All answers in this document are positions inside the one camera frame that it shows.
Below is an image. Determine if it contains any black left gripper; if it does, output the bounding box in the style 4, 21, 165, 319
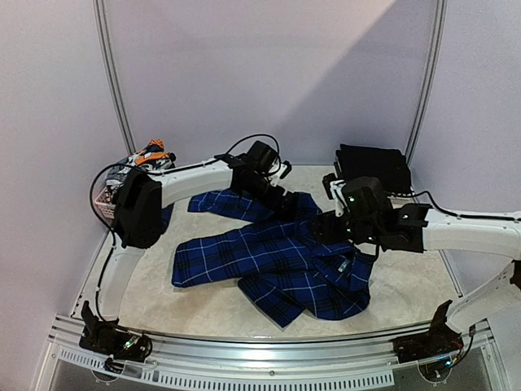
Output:
240, 175, 293, 214

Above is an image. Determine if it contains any blue plaid garment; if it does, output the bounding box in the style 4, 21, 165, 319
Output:
171, 190, 374, 328

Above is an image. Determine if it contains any black t-shirt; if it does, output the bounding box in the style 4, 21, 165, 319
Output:
335, 144, 412, 195

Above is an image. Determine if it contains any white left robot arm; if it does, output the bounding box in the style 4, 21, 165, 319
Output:
81, 134, 297, 354

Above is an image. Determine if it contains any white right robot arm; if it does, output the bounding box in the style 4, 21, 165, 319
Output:
309, 175, 520, 355

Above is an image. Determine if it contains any camouflage orange garment pile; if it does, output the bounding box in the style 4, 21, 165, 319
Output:
101, 139, 176, 204

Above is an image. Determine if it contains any red black plaid shirt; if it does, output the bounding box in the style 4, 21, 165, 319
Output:
388, 193, 415, 206

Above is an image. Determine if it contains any solid navy blue garment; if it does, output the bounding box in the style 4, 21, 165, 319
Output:
161, 204, 174, 231

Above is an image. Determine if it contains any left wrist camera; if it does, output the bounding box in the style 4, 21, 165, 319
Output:
267, 160, 292, 187

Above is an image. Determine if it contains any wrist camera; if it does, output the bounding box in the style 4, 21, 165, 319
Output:
267, 160, 292, 187
322, 173, 346, 217

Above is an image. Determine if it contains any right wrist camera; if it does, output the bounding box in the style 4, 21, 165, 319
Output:
322, 173, 346, 217

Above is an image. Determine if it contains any right aluminium frame post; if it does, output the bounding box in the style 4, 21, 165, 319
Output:
405, 0, 448, 166

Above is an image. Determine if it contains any aluminium frame post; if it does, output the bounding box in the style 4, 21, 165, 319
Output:
405, 0, 448, 166
93, 0, 135, 154

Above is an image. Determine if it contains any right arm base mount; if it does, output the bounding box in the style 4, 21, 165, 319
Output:
392, 325, 464, 363

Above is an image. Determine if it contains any aluminium front rail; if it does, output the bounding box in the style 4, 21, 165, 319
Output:
37, 316, 508, 390

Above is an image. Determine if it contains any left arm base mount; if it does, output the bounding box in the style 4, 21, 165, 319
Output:
79, 324, 153, 362

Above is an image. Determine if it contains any left aluminium frame post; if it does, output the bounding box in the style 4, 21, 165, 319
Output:
93, 0, 135, 154

